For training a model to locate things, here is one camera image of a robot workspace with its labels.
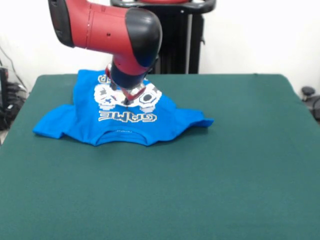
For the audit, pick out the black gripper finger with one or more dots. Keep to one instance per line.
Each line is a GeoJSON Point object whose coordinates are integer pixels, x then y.
{"type": "Point", "coordinates": [126, 100]}
{"type": "Point", "coordinates": [113, 86]}

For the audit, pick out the blue shirt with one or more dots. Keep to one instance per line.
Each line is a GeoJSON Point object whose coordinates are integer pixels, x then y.
{"type": "Point", "coordinates": [75, 120]}

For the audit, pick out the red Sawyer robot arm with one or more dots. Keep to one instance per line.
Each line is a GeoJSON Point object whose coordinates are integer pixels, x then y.
{"type": "Point", "coordinates": [100, 32]}

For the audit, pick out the black office chair base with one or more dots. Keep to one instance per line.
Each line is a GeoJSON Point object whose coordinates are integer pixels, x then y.
{"type": "Point", "coordinates": [15, 97]}
{"type": "Point", "coordinates": [313, 102]}

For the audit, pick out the black floor stand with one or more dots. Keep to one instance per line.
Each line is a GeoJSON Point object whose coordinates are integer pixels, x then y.
{"type": "Point", "coordinates": [3, 85]}

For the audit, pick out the dark green table cloth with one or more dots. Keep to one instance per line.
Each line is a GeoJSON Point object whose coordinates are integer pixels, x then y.
{"type": "Point", "coordinates": [62, 200]}

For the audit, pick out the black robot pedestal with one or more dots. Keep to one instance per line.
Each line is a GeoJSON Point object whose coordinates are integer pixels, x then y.
{"type": "Point", "coordinates": [180, 45]}

